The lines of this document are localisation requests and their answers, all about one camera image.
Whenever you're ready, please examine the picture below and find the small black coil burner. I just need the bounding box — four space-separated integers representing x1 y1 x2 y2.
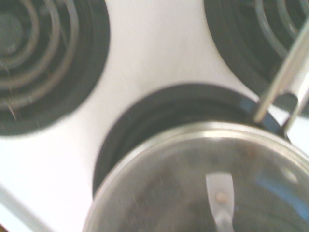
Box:
203 0 309 119
92 83 291 197

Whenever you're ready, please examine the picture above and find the large black coil burner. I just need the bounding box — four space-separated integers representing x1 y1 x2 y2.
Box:
0 0 111 139

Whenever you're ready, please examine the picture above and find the white electric stove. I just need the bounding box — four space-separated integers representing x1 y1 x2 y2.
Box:
0 0 309 232

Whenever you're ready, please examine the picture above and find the glass lid with steel rim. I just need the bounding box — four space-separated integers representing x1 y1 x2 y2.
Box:
82 121 309 232

